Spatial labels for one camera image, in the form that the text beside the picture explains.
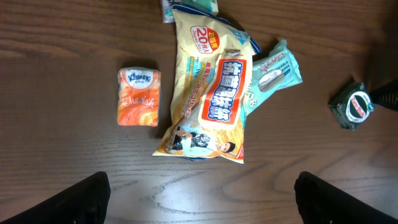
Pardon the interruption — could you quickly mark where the orange tissue pack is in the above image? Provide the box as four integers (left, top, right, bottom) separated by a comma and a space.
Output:
117, 67, 161, 127

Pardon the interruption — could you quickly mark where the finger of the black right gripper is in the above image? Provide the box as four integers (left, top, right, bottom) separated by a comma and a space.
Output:
370, 80, 398, 111

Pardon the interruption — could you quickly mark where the yellow snack bag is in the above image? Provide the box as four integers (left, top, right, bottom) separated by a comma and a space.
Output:
153, 2, 259, 164

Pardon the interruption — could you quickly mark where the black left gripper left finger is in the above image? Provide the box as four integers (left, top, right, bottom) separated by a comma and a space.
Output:
1, 171, 111, 224

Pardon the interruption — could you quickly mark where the teal wet wipes pack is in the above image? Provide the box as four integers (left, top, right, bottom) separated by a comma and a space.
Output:
244, 40, 303, 114

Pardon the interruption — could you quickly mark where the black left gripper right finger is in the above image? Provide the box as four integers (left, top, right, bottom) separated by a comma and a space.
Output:
294, 171, 397, 224

